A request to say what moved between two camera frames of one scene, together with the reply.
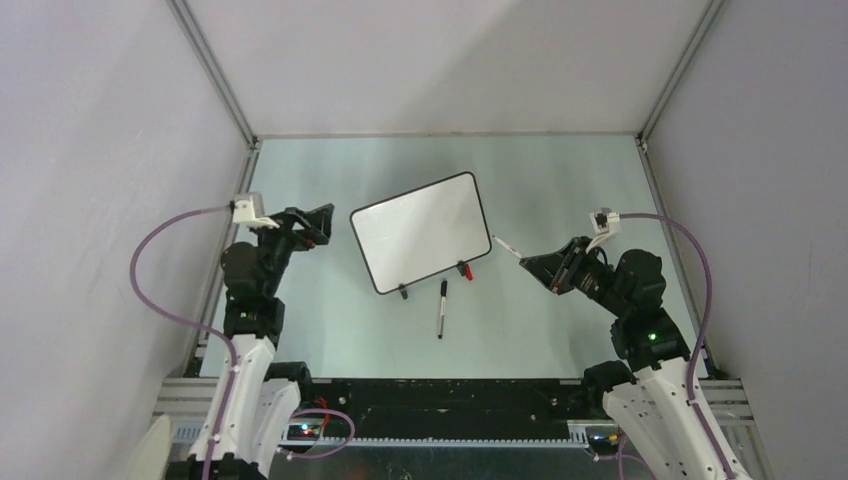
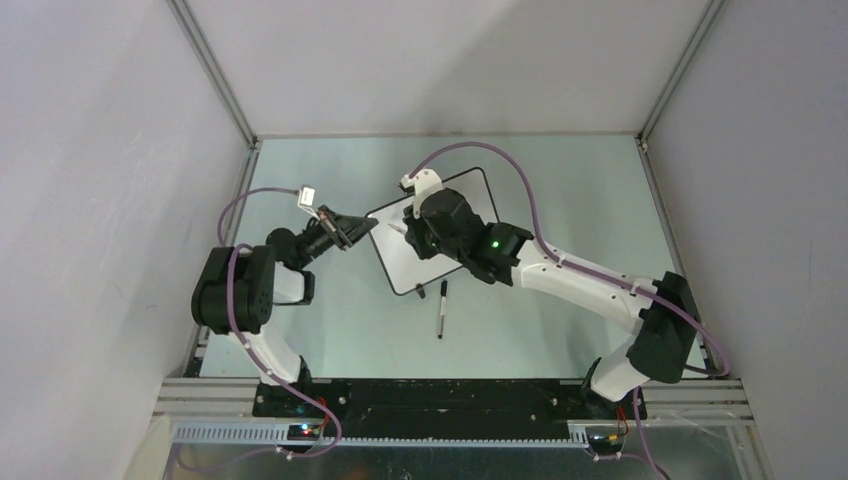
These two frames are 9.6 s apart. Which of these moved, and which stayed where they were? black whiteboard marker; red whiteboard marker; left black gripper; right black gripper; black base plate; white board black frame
Moved: left black gripper; right black gripper; white board black frame; red whiteboard marker
Stayed: black whiteboard marker; black base plate
